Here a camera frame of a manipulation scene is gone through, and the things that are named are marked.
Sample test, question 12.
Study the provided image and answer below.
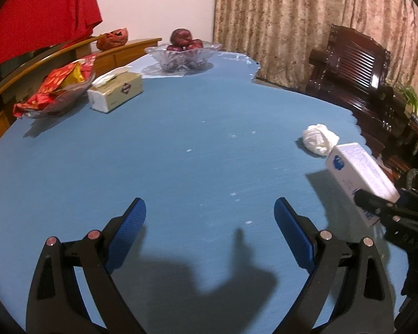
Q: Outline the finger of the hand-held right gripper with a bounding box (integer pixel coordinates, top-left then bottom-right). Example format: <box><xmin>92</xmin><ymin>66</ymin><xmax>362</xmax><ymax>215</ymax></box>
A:
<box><xmin>397</xmin><ymin>188</ymin><xmax>418</xmax><ymax>213</ymax></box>
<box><xmin>354</xmin><ymin>188</ymin><xmax>418</xmax><ymax>232</ymax></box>

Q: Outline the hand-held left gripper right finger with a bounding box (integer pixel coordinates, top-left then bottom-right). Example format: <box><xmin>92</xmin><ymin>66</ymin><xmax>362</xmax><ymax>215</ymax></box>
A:
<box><xmin>273</xmin><ymin>197</ymin><xmax>394</xmax><ymax>334</ymax></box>

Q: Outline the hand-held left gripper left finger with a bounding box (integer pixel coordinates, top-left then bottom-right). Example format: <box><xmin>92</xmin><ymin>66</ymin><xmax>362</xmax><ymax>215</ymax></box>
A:
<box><xmin>26</xmin><ymin>198</ymin><xmax>147</xmax><ymax>334</ymax></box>

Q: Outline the white carton box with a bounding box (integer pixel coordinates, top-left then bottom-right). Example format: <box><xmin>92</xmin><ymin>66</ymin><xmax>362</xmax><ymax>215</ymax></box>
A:
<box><xmin>325</xmin><ymin>142</ymin><xmax>401</xmax><ymax>228</ymax></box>

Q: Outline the white tissue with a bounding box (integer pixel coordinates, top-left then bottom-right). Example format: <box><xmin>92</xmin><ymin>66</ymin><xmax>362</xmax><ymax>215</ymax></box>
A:
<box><xmin>302</xmin><ymin>124</ymin><xmax>339</xmax><ymax>156</ymax></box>

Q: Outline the green potted plant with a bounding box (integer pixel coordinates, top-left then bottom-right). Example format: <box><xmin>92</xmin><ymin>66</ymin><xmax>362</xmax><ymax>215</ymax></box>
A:
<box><xmin>395</xmin><ymin>83</ymin><xmax>418</xmax><ymax>130</ymax></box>

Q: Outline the dark wooden armchair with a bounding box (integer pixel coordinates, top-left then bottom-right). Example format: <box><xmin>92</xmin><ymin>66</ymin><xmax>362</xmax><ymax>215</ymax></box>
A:
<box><xmin>305</xmin><ymin>24</ymin><xmax>410</xmax><ymax>140</ymax></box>

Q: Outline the white tissue box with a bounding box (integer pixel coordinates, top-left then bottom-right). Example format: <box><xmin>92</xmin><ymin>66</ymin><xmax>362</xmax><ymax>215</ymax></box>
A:
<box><xmin>87</xmin><ymin>66</ymin><xmax>144</xmax><ymax>114</ymax></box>

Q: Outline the glass snack bowl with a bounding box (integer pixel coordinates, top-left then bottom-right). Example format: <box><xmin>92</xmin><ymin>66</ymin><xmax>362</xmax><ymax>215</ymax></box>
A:
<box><xmin>21</xmin><ymin>72</ymin><xmax>97</xmax><ymax>119</ymax></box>

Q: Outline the red snack packet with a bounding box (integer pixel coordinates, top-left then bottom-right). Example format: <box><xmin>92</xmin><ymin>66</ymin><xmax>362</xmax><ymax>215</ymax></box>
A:
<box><xmin>13</xmin><ymin>54</ymin><xmax>97</xmax><ymax>119</ymax></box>

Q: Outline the yellow snack packet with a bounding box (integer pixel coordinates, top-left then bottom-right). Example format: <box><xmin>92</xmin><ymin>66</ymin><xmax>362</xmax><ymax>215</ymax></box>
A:
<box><xmin>60</xmin><ymin>63</ymin><xmax>85</xmax><ymax>88</ymax></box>

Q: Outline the glass fruit bowl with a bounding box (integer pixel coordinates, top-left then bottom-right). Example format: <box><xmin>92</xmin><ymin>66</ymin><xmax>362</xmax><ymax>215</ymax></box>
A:
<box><xmin>145</xmin><ymin>42</ymin><xmax>222</xmax><ymax>74</ymax></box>

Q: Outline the wooden sideboard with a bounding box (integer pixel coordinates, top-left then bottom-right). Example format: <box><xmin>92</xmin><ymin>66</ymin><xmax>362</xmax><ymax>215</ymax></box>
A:
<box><xmin>0</xmin><ymin>36</ymin><xmax>162</xmax><ymax>157</ymax></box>

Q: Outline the orange plastic bag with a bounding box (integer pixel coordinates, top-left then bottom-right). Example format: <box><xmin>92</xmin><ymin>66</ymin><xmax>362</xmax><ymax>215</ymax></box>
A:
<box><xmin>96</xmin><ymin>28</ymin><xmax>129</xmax><ymax>51</ymax></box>

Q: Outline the large red apple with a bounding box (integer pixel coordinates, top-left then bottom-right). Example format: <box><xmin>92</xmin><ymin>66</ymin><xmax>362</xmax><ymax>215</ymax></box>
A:
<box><xmin>171</xmin><ymin>28</ymin><xmax>193</xmax><ymax>47</ymax></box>

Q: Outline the beige patterned curtain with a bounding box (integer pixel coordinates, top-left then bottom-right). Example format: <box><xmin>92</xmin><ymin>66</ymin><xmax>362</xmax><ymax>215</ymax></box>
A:
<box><xmin>212</xmin><ymin>0</ymin><xmax>418</xmax><ymax>112</ymax></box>

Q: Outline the red cloth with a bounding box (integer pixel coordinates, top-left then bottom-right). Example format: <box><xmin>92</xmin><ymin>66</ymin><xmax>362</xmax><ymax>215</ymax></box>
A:
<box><xmin>0</xmin><ymin>0</ymin><xmax>103</xmax><ymax>73</ymax></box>

